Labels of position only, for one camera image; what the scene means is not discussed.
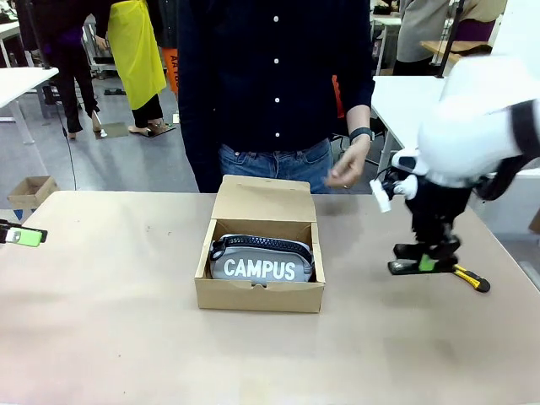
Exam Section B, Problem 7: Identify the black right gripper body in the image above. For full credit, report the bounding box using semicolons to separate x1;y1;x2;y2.
405;175;473;246

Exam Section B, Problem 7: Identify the black stapler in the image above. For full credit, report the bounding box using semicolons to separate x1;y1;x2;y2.
387;242;460;277

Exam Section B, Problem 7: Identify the grey CAMPUS pencil pouch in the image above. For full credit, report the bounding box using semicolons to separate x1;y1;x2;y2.
209;234;316;284

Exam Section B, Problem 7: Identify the white table beside right arm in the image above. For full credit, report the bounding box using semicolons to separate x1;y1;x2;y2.
370;74;448;178

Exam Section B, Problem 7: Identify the person's left forearm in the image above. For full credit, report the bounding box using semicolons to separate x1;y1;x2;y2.
345;102;373;132

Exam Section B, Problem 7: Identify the small open cardboard box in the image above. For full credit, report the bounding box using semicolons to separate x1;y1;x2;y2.
7;175;60;211

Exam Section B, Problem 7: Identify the brown cardboard box with lid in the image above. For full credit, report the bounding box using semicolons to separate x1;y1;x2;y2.
193;174;327;315

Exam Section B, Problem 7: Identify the person's left hand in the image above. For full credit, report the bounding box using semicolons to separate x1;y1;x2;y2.
323;137;372;190

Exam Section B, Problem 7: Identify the yellow black utility knife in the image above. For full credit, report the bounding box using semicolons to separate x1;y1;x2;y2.
452;263;492;294

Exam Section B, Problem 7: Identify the black wristwatch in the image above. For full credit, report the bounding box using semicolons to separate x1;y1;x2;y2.
348;127;375;144

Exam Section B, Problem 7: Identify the white table with metal legs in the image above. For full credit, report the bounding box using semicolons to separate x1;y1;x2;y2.
0;66;61;147

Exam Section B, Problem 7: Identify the wooden workbench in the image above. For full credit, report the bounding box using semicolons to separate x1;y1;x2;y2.
420;39;494;64

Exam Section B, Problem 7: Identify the black vertical pole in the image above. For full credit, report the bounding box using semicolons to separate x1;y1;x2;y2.
435;0;466;80

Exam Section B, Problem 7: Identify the bystander in grey top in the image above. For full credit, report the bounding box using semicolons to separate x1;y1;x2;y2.
395;0;453;78

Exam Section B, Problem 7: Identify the bystander in black clothes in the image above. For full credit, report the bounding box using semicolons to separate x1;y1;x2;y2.
16;0;104;140

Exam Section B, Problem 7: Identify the white partition panel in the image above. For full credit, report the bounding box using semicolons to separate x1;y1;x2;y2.
489;0;540;60

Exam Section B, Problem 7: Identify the bystander in yellow apron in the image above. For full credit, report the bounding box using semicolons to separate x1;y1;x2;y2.
93;0;169;137

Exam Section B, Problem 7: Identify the person in dark buttoned shirt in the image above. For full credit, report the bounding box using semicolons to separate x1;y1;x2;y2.
175;0;376;195

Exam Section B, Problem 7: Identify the orange printed banner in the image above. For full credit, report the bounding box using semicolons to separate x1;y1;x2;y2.
161;46;180;90

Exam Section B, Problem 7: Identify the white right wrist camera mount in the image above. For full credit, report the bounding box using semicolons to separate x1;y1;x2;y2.
369;178;394;213

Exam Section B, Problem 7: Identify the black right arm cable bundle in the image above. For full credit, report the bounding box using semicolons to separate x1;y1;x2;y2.
475;154;529;203

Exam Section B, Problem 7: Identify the thin black hanging cable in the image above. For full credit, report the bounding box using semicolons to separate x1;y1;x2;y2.
53;99;79;192

